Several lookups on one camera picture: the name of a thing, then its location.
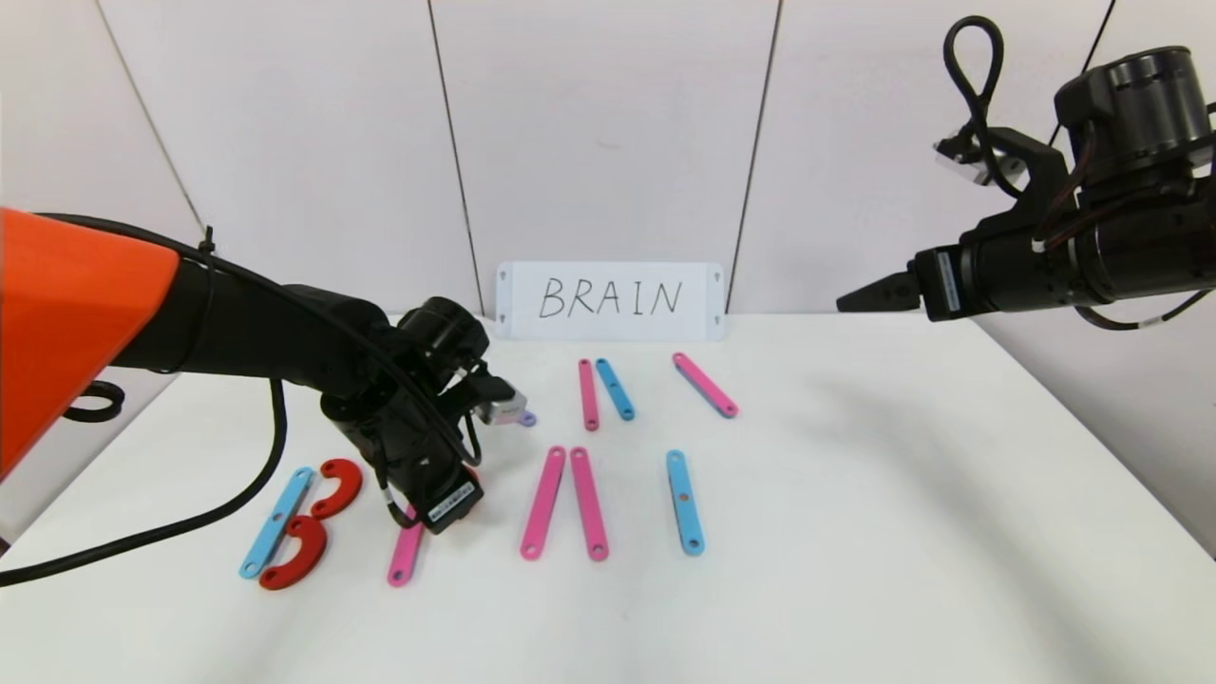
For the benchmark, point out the pink bar on blue bar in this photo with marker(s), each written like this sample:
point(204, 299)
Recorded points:
point(705, 385)

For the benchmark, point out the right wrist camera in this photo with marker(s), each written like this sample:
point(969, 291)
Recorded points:
point(978, 157)

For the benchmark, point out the long blue bar orange underside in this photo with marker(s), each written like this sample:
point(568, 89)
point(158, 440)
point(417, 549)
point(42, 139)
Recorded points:
point(275, 522)
point(684, 518)

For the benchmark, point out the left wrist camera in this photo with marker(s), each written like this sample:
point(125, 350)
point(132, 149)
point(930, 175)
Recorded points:
point(502, 404)

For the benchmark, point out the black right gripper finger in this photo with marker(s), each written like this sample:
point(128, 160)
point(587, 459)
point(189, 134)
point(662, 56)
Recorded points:
point(888, 299)
point(898, 278)

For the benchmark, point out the orange and black left arm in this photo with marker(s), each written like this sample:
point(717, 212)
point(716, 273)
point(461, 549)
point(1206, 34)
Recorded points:
point(237, 332)

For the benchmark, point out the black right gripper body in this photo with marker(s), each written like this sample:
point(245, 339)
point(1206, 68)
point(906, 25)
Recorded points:
point(945, 278)

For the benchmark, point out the long pink bar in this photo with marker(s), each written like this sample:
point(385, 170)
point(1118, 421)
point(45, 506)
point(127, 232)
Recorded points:
point(543, 502)
point(406, 556)
point(589, 394)
point(589, 503)

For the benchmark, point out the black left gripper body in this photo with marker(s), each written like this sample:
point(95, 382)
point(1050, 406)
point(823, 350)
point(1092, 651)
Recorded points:
point(452, 503)

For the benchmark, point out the white sign reading BRAIN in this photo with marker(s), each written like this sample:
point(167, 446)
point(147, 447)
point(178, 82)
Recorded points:
point(518, 323)

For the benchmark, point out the short blue bar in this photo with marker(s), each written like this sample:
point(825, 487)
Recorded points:
point(615, 388)

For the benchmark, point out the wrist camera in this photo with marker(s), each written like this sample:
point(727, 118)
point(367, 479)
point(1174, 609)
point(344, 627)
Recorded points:
point(978, 157)
point(502, 404)

